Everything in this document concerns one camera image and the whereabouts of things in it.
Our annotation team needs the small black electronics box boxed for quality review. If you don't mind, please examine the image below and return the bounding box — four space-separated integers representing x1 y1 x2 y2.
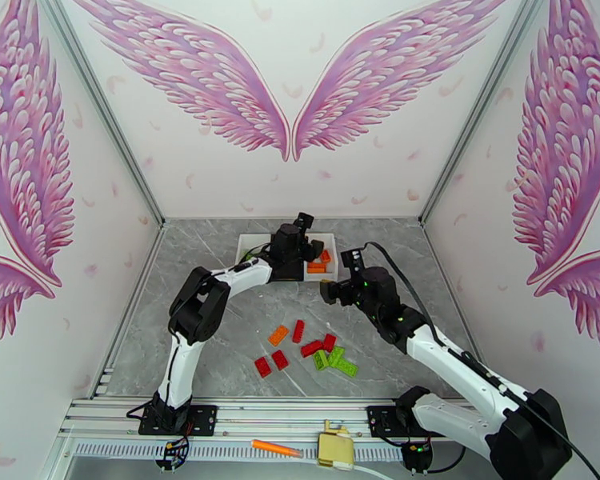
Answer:
401 439 434 476

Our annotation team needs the black plastic container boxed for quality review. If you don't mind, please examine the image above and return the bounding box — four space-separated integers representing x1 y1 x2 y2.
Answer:
272 263 306 283

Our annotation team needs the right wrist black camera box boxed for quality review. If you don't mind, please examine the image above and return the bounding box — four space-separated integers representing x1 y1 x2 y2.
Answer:
339 247 367 284

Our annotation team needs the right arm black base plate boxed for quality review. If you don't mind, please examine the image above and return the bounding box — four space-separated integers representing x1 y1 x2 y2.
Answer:
366 404 450 439

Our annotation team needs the white perforated cable duct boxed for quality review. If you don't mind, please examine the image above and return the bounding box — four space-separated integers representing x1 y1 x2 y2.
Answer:
72 442 406 463

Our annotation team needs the aluminium corner post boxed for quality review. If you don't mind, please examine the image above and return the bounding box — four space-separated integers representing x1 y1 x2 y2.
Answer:
418 0 552 229
35 0 167 229

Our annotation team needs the small circuit board with wires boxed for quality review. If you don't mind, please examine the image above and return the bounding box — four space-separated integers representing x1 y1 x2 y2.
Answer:
154 435 197 474

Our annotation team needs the right base black cable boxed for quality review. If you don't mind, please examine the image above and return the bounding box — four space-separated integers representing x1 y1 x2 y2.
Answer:
429 445 467 476

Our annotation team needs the orange marker pen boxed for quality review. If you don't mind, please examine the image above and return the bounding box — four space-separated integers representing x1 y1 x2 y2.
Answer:
250 438 304 458

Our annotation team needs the aluminium rail frame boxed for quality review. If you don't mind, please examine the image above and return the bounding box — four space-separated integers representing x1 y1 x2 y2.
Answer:
54 397 536 447

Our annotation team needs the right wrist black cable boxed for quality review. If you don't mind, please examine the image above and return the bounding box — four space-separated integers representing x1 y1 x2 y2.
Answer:
362 241 596 480

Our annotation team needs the beige plastic device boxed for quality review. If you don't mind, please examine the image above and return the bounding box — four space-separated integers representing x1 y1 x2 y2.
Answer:
317 419 355 470

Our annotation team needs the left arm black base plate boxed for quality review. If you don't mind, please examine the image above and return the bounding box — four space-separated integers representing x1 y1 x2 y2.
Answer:
138 403 219 438

